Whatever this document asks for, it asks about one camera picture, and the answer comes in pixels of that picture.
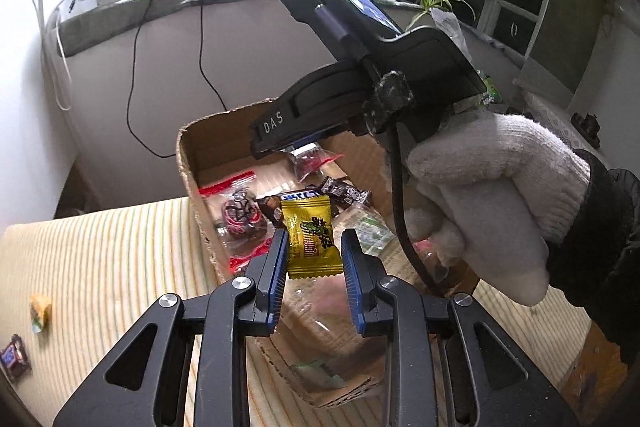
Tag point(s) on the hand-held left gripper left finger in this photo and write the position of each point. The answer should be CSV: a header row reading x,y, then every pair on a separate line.
x,y
277,279

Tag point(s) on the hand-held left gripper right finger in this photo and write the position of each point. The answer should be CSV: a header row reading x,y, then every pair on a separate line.
x,y
352,279

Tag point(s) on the yellow snack packet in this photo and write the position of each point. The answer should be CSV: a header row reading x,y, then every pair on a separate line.
x,y
310,232

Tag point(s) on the brown chocolate bar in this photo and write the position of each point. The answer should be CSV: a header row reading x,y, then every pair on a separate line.
x,y
272,207

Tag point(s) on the red-edged clear snack bag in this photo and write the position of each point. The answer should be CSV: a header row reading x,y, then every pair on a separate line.
x,y
240,212

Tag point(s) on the dark patterned snack packet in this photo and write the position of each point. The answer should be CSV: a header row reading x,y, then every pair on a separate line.
x,y
345,191

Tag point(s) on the clear packet of dark snacks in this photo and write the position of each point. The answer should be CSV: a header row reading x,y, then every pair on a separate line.
x,y
307,164

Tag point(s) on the cardboard box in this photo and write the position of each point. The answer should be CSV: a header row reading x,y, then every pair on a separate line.
x,y
215,139

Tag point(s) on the person's right forearm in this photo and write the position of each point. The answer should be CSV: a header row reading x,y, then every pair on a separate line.
x,y
600,257

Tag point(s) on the person's right hand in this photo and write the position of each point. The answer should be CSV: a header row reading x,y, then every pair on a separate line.
x,y
500,187

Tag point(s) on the clear plastic bag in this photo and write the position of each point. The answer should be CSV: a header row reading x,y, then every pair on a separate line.
x,y
450,27

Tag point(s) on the green printed carton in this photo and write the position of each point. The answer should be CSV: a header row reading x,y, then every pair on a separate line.
x,y
489,89

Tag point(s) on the striped bed sheet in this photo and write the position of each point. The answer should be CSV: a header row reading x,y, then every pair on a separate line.
x,y
125,257

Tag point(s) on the small dark object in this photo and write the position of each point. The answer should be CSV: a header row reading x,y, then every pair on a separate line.
x,y
587,127

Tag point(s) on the yellow wrapped candy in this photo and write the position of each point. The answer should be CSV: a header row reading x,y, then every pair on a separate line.
x,y
40,307

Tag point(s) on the small dark snack bar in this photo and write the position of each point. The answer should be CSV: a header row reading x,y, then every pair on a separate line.
x,y
14,357

